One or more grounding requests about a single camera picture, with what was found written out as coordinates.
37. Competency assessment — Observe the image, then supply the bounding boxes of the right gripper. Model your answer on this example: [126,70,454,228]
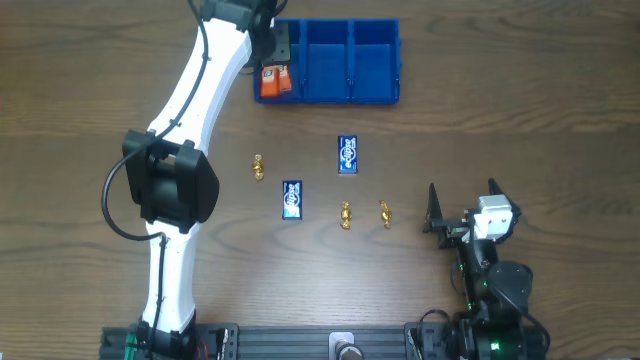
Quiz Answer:
[422,177,524,250]

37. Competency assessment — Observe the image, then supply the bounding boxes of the blue candy pack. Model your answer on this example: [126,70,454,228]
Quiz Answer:
[281,179,304,221]
[337,134,359,175]

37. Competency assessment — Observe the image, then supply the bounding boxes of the blue tray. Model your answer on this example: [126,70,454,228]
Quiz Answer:
[253,18,402,106]

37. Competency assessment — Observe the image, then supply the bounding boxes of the mounting rail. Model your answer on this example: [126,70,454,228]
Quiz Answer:
[99,308,546,360]

